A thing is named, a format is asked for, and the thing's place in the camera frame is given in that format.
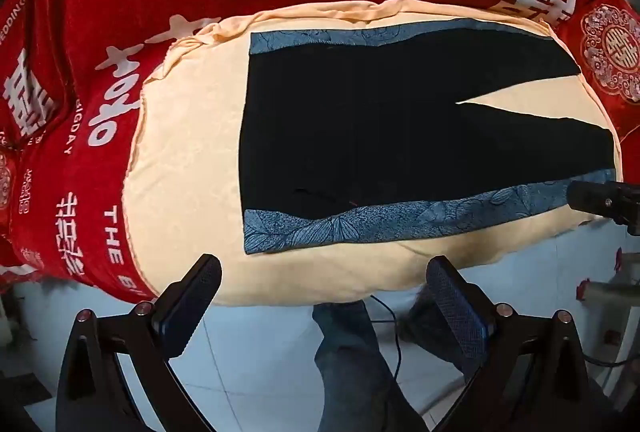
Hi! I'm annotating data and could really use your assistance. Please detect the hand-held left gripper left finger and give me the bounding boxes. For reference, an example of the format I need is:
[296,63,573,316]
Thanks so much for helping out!
[55,254,223,432]

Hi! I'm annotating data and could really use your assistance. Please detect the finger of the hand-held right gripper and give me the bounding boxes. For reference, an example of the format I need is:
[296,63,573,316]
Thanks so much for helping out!
[567,180,640,235]

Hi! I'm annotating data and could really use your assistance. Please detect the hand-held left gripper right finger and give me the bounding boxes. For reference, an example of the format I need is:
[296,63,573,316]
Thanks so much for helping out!
[425,256,601,432]

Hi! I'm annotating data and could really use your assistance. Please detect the black pants with blue trim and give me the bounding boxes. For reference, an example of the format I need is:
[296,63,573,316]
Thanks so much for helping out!
[239,23,617,257]

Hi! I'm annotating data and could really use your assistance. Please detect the person's jeans leg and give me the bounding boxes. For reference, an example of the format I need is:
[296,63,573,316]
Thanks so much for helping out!
[312,299,431,432]

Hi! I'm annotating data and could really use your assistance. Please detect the cream cloth mat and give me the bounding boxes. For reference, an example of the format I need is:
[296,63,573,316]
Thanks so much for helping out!
[122,0,623,308]

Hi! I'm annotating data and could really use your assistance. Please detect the red embroidered cushion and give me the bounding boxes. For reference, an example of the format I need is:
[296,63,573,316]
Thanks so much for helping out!
[555,0,640,105]

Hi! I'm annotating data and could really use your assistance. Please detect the black cable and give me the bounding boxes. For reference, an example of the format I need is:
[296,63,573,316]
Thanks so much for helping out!
[367,294,402,385]

